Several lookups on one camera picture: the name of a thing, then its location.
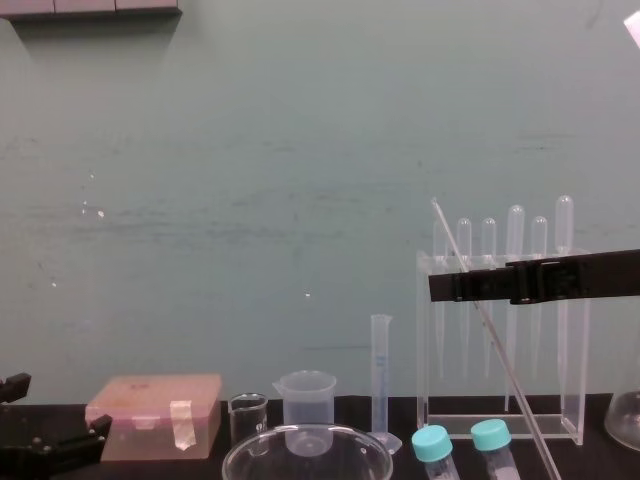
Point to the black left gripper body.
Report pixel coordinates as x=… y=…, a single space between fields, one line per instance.
x=22 y=450

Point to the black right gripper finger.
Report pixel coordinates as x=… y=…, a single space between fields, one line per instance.
x=575 y=275

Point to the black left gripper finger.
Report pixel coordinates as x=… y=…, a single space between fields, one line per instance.
x=95 y=430
x=16 y=387

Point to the small glass beaker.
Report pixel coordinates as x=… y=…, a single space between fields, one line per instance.
x=247 y=417

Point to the clear acrylic test tube rack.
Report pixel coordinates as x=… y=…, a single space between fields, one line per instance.
x=500 y=425

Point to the teal capped sample tube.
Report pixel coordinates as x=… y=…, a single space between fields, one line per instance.
x=431 y=444
x=491 y=436

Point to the translucent plastic beaker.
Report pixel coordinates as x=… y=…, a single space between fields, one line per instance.
x=307 y=400

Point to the long clear plastic pipette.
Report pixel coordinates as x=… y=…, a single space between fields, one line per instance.
x=564 y=220
x=515 y=225

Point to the pink translucent plastic box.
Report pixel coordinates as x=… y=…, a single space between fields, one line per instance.
x=145 y=400

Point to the pale tape strip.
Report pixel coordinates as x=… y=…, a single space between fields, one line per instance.
x=182 y=425

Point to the short clear plastic pipette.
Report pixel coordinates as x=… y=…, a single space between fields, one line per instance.
x=464 y=235
x=488 y=235
x=440 y=330

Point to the glass flask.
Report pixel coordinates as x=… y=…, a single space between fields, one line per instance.
x=625 y=425

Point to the round glass dish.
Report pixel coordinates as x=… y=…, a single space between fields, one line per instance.
x=260 y=462

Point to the black table cloth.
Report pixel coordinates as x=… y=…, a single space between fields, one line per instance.
x=585 y=465

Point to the clear plastic graduated cylinder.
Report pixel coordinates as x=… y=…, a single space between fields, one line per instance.
x=381 y=370

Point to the grey wall shelf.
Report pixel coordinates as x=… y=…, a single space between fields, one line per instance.
x=90 y=7

